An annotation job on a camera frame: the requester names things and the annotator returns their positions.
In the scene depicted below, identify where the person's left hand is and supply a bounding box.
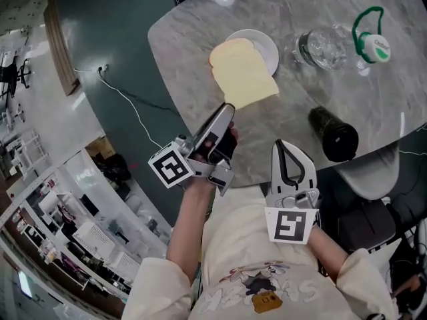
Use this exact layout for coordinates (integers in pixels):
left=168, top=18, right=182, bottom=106
left=229, top=122, right=240, bottom=147

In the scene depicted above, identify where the clear plastic water bottle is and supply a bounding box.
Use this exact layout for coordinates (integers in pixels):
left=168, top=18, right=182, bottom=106
left=293, top=6, right=392, bottom=76

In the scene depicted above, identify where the black office chair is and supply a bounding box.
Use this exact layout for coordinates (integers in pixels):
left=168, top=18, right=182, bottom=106
left=0, top=53, right=34, bottom=100

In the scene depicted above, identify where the small white plate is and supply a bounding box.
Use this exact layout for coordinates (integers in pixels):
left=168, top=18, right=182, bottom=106
left=224, top=29, right=280, bottom=77

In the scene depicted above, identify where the black power adapter cable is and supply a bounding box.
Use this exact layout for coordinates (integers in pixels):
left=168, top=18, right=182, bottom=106
left=116, top=90, right=181, bottom=115

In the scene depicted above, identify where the white perforated basket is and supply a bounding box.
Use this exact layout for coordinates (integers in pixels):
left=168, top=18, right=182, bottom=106
left=73, top=221, right=113, bottom=257
left=106, top=251, right=141, bottom=280

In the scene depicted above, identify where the person's right forearm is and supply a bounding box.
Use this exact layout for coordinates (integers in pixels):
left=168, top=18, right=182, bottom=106
left=308, top=227, right=350, bottom=285

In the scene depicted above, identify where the person's left forearm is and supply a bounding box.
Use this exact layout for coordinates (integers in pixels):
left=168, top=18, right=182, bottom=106
left=165, top=178, right=218, bottom=283

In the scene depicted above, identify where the pale yellow bread slice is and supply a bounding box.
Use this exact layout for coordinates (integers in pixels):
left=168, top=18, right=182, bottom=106
left=209, top=37, right=280, bottom=110

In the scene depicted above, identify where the black lidded coffee cup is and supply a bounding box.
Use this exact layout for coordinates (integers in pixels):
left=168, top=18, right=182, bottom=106
left=307, top=106, right=360, bottom=163

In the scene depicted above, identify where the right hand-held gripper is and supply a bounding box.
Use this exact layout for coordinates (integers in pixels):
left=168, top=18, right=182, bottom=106
left=264, top=139, right=323, bottom=246

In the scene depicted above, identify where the white metal shelf rack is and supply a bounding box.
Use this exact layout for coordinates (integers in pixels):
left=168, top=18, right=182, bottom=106
left=0, top=138, right=174, bottom=320

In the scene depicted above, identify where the person's cream printed shirt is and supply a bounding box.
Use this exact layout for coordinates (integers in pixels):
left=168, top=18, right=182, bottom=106
left=121, top=197, right=401, bottom=320

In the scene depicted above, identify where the grey upholstered chair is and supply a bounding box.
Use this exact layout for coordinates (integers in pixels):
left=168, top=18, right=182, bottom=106
left=336, top=138, right=401, bottom=201

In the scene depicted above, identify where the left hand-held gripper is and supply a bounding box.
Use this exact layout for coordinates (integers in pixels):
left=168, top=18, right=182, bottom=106
left=147, top=103, right=239, bottom=198

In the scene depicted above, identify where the dark chair with striped edge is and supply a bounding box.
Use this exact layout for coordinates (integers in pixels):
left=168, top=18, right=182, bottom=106
left=336, top=197, right=418, bottom=256

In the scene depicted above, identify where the black bag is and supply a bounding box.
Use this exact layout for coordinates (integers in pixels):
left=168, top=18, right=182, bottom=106
left=91, top=153, right=131, bottom=183

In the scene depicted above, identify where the wooden slatted bench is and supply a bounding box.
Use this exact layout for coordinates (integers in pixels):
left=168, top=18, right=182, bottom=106
left=43, top=0, right=81, bottom=97

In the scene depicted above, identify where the long white floor cable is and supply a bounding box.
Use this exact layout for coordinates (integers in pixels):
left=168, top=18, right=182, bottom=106
left=73, top=66, right=165, bottom=150

